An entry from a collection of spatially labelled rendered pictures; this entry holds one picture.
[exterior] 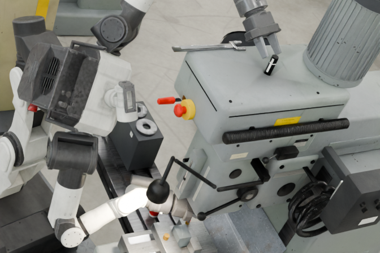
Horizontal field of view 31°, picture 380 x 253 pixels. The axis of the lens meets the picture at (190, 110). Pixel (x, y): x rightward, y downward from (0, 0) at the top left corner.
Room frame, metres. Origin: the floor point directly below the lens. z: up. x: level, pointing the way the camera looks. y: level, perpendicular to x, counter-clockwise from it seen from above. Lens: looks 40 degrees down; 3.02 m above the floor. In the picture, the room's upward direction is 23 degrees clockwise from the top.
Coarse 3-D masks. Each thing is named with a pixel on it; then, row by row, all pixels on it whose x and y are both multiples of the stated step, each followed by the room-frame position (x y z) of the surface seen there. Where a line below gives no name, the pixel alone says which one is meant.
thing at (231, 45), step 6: (234, 42) 1.73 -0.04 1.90; (240, 42) 1.75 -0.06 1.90; (174, 48) 1.58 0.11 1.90; (180, 48) 1.60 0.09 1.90; (186, 48) 1.61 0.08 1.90; (192, 48) 1.62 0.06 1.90; (198, 48) 1.63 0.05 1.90; (204, 48) 1.64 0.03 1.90; (210, 48) 1.66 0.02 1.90; (216, 48) 1.67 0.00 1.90; (222, 48) 1.68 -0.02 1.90; (228, 48) 1.70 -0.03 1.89; (234, 48) 1.70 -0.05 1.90; (240, 48) 1.72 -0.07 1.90
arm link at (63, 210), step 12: (60, 192) 1.43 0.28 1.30; (72, 192) 1.44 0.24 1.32; (60, 204) 1.42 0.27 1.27; (72, 204) 1.43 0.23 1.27; (48, 216) 1.42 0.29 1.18; (60, 216) 1.40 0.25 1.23; (72, 216) 1.43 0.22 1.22; (60, 228) 1.38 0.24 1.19; (72, 228) 1.41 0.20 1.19; (60, 240) 1.38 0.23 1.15; (72, 240) 1.39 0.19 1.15
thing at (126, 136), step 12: (144, 108) 2.17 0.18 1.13; (144, 120) 2.10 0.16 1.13; (120, 132) 2.09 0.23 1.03; (132, 132) 2.03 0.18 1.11; (144, 132) 2.03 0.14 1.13; (156, 132) 2.08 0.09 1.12; (120, 144) 2.07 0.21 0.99; (132, 144) 2.01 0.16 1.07; (144, 144) 2.01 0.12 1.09; (156, 144) 2.05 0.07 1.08; (120, 156) 2.04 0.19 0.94; (132, 156) 1.99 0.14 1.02; (144, 156) 2.03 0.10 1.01; (132, 168) 2.00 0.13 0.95
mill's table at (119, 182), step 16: (112, 144) 2.10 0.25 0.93; (112, 160) 2.02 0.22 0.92; (112, 176) 1.93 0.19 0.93; (128, 176) 1.96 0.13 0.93; (144, 176) 2.00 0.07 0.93; (160, 176) 2.04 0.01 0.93; (112, 192) 1.88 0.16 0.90; (144, 208) 1.84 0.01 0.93; (128, 224) 1.74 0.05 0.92; (144, 224) 1.77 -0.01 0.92
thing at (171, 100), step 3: (159, 99) 1.57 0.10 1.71; (162, 99) 1.58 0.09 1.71; (165, 99) 1.58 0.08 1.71; (168, 99) 1.59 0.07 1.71; (171, 99) 1.59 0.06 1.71; (174, 99) 1.60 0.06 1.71; (177, 99) 1.61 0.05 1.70; (180, 99) 1.62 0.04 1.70; (159, 102) 1.57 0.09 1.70; (162, 102) 1.57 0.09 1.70; (165, 102) 1.58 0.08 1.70; (168, 102) 1.58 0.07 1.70; (171, 102) 1.59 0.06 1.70; (174, 102) 1.60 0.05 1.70
